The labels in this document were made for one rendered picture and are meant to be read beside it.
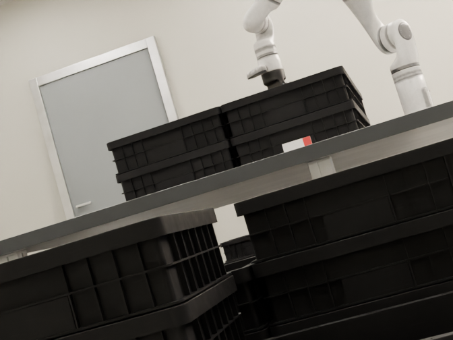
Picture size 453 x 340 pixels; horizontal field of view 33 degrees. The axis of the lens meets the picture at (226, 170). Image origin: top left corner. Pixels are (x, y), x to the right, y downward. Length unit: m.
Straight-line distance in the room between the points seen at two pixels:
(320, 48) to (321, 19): 0.21
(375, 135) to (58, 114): 4.45
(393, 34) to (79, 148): 3.96
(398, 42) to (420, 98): 0.19
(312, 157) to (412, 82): 0.62
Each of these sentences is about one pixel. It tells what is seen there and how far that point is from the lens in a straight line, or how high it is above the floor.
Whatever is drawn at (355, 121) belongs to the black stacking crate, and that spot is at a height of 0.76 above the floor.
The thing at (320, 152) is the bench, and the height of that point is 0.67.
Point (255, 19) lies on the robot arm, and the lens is 2.47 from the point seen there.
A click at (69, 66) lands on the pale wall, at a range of 6.15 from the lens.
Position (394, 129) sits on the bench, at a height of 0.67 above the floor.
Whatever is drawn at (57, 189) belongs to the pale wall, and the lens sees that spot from 6.18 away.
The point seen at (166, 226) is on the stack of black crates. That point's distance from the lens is 0.95.
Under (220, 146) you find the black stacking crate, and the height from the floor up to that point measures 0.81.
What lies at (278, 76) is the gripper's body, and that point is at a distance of 2.45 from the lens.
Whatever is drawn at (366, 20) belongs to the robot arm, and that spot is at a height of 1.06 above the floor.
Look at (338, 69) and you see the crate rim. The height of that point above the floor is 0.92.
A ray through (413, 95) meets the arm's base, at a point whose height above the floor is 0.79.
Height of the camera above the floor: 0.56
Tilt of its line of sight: 4 degrees up
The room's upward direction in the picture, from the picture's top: 16 degrees counter-clockwise
